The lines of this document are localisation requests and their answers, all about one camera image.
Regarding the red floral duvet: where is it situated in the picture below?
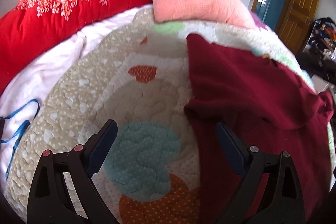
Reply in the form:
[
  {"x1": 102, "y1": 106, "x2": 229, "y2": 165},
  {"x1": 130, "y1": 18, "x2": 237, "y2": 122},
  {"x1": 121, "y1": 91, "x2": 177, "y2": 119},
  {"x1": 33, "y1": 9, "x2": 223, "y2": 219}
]
[{"x1": 1, "y1": 0, "x2": 151, "y2": 91}]

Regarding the blue strap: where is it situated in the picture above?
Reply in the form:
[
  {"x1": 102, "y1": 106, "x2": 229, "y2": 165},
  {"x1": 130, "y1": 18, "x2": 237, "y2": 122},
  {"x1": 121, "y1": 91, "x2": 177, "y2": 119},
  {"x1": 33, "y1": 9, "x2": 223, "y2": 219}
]
[{"x1": 0, "y1": 99, "x2": 41, "y2": 180}]

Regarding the cluttered clothes rack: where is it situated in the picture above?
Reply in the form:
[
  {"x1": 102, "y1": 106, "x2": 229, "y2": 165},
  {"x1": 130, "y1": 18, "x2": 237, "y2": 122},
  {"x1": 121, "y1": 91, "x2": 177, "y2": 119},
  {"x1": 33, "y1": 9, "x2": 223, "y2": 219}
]
[{"x1": 295, "y1": 17, "x2": 335, "y2": 85}]

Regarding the white bed sheet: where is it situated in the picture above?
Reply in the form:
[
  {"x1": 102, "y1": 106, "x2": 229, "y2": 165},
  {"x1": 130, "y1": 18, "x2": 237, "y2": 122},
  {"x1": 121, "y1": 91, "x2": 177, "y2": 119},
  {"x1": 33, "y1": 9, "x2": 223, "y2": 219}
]
[{"x1": 1, "y1": 5, "x2": 152, "y2": 185}]

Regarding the dark red knit garment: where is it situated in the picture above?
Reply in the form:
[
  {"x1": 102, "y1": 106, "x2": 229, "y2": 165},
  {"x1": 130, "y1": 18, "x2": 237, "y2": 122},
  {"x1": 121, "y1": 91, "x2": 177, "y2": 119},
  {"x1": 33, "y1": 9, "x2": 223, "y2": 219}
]
[{"x1": 185, "y1": 34, "x2": 333, "y2": 223}]

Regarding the patchwork heart quilt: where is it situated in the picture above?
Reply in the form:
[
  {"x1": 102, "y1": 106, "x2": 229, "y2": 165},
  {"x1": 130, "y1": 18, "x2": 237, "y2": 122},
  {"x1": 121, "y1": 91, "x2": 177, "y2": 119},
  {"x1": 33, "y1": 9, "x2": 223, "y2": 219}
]
[{"x1": 4, "y1": 9, "x2": 318, "y2": 223}]

